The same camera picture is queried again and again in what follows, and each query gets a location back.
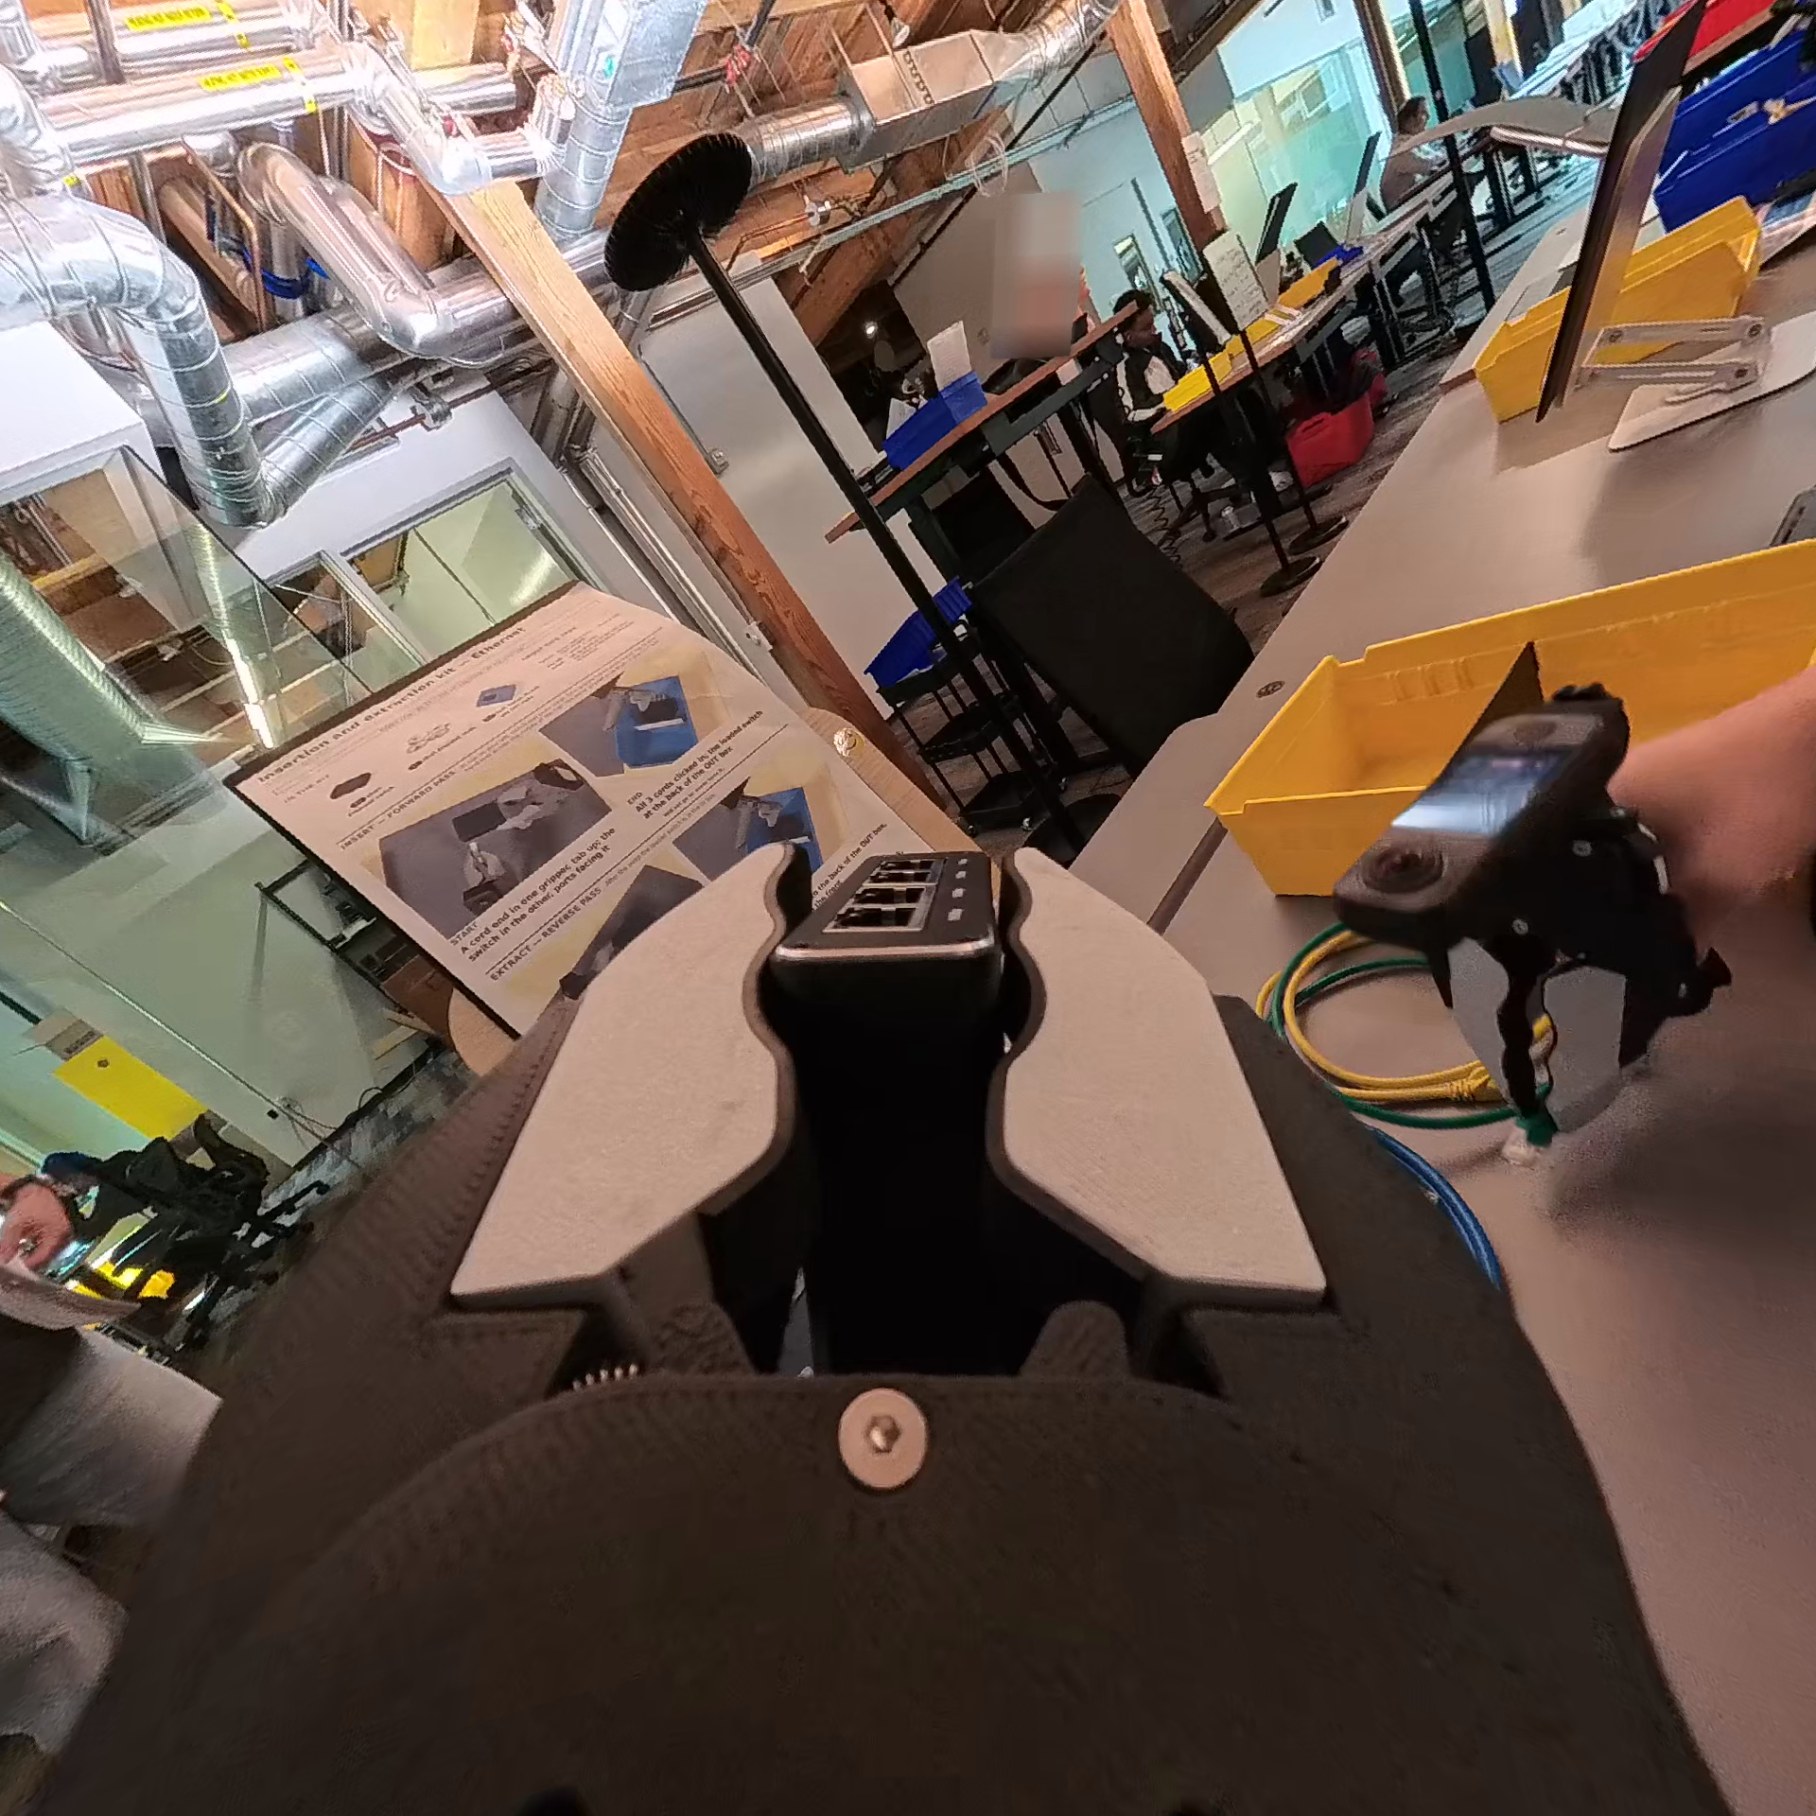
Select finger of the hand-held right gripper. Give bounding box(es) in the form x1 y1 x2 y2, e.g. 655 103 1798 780
1440 937 1559 1138
1546 971 1663 1123

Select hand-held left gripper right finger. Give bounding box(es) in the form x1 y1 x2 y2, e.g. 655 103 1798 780
988 847 1330 1364

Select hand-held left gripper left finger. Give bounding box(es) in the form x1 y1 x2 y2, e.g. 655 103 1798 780
451 844 818 1364

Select yellow ethernet cable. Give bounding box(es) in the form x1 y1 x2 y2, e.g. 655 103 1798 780
1255 924 1519 1111

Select green ethernet cable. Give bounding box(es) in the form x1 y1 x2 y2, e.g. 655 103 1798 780
1268 958 1562 1159

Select blue ethernet cable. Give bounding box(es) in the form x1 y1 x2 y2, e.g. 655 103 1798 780
1372 1133 1508 1291

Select yellow plastic bin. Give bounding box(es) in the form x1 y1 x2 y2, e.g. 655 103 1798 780
1473 196 1763 424
1207 539 1816 899

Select black ethernet switch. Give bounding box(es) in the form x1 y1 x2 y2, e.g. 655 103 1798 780
765 852 1010 1374

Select person's right hand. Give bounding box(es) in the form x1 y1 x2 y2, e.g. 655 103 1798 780
1614 685 1816 911

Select instruction board on white stand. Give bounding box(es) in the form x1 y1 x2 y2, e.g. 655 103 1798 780
227 579 981 1082

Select black equipment pile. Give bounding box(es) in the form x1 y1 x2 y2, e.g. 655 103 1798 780
42 1114 342 1364

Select black office chair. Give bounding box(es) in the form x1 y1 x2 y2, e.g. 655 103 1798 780
971 475 1255 838

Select red bag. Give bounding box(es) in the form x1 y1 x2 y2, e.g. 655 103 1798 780
1283 389 1376 491

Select blue plastic bin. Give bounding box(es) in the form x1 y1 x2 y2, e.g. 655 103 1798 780
1651 0 1816 215
864 589 973 696
887 377 994 470

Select wooden support beam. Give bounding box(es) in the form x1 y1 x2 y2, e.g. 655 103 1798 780
339 0 938 775

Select dark panel on white stand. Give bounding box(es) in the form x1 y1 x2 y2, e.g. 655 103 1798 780
1535 0 1793 455

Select wooden standing desk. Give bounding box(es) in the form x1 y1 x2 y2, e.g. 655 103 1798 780
826 304 1150 855

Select black floor lamp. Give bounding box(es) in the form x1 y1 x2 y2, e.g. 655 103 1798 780
602 131 1121 861

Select silver ceiling ducts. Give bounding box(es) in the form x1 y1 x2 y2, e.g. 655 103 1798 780
0 0 1121 739

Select yellow wall sign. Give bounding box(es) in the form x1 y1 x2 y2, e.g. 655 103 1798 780
55 1050 208 1144

